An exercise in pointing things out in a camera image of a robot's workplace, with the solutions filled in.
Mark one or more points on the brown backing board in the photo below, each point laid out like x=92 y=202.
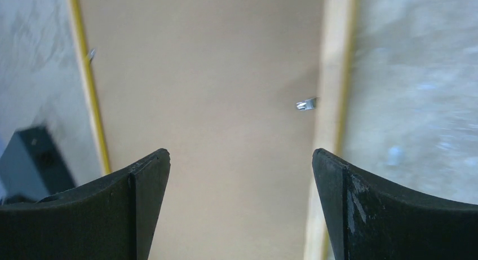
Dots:
x=205 y=82

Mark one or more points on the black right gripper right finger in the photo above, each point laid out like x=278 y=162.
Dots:
x=370 y=217

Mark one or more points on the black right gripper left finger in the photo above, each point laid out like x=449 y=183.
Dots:
x=113 y=217

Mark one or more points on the black flat box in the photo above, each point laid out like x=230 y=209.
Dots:
x=32 y=167

